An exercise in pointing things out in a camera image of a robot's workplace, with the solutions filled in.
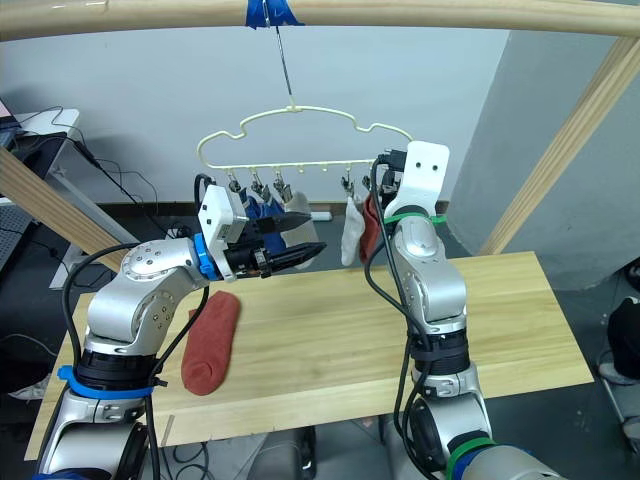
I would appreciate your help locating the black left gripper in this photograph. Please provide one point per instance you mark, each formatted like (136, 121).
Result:
(250, 260)

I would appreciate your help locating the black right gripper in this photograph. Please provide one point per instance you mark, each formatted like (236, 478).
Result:
(389, 185)

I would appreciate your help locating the light grey sock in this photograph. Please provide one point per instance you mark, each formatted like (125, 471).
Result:
(351, 235)
(301, 202)

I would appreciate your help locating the red sock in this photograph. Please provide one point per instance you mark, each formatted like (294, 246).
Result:
(210, 345)
(369, 235)

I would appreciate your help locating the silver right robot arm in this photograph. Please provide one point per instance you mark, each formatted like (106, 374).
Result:
(430, 280)

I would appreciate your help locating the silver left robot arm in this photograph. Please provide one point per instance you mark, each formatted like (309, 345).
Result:
(145, 280)

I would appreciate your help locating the metal clip with cream pads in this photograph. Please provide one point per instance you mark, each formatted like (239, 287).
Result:
(233, 186)
(257, 189)
(347, 186)
(281, 190)
(366, 182)

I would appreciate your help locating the cream plastic clip hanger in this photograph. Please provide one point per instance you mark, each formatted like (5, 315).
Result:
(294, 108)

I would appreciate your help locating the blue sock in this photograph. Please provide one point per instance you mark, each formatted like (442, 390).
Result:
(274, 242)
(250, 205)

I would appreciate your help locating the blue tape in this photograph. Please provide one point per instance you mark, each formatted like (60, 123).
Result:
(260, 15)

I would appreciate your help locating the grey shoe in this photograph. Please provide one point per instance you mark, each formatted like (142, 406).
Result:
(617, 375)

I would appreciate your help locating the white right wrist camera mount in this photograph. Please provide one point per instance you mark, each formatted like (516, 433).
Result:
(425, 180)

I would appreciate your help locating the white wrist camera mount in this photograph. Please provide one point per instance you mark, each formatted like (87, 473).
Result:
(217, 215)
(425, 180)

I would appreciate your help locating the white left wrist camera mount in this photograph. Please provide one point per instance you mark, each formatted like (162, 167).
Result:
(217, 215)

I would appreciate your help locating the wooden diagonal frame post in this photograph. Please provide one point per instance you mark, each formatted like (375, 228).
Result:
(45, 200)
(560, 145)

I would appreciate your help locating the wooden frame rail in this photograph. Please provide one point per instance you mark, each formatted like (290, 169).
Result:
(450, 15)

